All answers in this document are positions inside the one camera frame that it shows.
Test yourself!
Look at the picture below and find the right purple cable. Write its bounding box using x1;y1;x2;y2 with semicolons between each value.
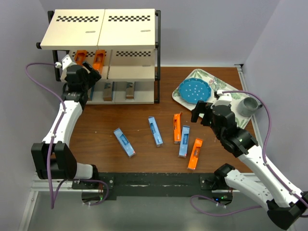
190;90;308;217

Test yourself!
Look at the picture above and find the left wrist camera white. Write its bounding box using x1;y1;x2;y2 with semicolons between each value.
54;54;77;71

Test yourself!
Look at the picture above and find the grey ceramic mug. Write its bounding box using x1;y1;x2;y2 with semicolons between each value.
237;97;263;117

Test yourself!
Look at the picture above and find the aluminium frame rail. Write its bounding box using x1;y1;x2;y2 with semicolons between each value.
18;168;296;231

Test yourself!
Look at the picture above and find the blue toothpaste box right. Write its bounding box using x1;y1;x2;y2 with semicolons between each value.
179;125;190;158

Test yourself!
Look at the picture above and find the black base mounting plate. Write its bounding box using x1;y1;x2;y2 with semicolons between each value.
71;172;243;202

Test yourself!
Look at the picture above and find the blue toothpaste box left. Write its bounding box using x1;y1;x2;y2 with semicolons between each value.
114;128;136;157

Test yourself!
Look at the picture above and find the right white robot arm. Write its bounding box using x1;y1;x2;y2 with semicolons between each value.
191;101;308;230

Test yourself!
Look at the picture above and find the floral rectangular serving tray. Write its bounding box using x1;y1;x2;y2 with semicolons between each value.
171;68;256;129

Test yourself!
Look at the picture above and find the orange toothpaste box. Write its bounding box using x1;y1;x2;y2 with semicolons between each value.
173;112;182;144
188;138;203;170
92;50;105;74
74;50;87;65

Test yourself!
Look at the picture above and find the beige three-tier shelf rack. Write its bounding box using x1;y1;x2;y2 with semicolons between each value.
36;9;161;104

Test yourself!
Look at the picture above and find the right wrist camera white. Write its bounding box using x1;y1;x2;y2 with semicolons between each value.
212;90;232;107

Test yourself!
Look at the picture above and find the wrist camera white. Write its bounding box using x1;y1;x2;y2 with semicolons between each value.
212;90;232;107
54;54;77;71

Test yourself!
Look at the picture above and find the blue toothpaste box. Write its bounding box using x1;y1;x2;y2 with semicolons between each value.
148;116;163;147
179;125;190;158
114;128;136;157

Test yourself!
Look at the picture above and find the blue dotted plate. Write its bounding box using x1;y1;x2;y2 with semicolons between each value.
179;78;212;104

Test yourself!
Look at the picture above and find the blue toothpaste box centre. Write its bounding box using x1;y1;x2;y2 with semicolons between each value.
148;116;163;147

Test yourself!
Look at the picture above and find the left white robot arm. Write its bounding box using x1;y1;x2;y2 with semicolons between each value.
31;61;101;189

